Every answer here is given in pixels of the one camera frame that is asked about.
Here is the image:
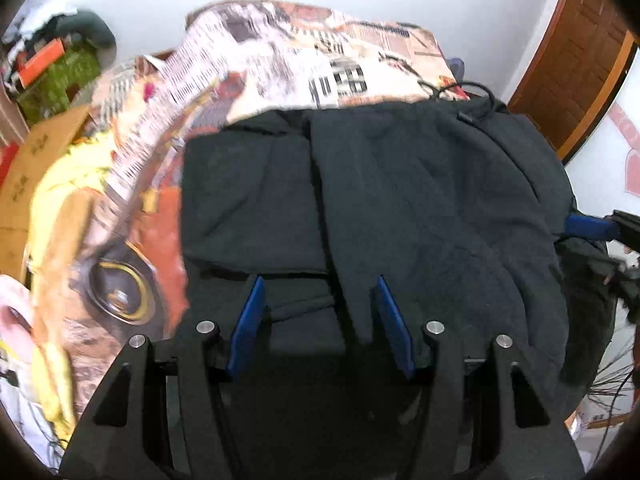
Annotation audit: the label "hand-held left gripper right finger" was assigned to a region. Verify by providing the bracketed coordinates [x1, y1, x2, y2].
[371, 274, 586, 480]

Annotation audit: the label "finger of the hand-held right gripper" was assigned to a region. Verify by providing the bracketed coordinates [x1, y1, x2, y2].
[564, 210, 640, 252]

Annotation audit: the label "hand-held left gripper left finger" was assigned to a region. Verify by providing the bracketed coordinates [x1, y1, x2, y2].
[60, 275, 268, 480]

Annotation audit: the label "black zip hoodie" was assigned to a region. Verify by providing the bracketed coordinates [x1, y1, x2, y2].
[177, 80, 618, 411]

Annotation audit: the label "white wardrobe door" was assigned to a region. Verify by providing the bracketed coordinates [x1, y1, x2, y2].
[562, 45, 640, 221]

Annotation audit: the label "wooden door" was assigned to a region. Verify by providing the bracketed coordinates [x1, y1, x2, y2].
[507, 0, 640, 162]

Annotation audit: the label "grey backpack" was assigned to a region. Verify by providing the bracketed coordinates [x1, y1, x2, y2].
[447, 55, 469, 86]

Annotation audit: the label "yellow cloth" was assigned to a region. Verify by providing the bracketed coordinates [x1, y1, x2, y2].
[27, 130, 126, 221]

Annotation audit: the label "wooden lap desk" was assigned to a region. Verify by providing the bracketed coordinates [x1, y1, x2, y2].
[0, 105, 91, 276]

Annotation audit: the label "printed blanket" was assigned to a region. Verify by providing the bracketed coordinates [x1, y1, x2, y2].
[0, 0, 473, 461]

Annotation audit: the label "red box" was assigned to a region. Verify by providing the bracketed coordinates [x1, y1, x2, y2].
[0, 142, 22, 182]

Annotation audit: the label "green patterned cloth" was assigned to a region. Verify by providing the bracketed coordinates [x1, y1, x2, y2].
[17, 47, 101, 126]

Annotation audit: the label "orange box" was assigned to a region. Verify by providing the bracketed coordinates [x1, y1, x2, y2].
[17, 42, 66, 86]

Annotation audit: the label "dark grey cushion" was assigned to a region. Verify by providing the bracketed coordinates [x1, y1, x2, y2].
[50, 10, 118, 53]

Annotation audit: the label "black cables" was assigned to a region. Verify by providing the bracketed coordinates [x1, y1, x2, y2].
[585, 360, 640, 413]

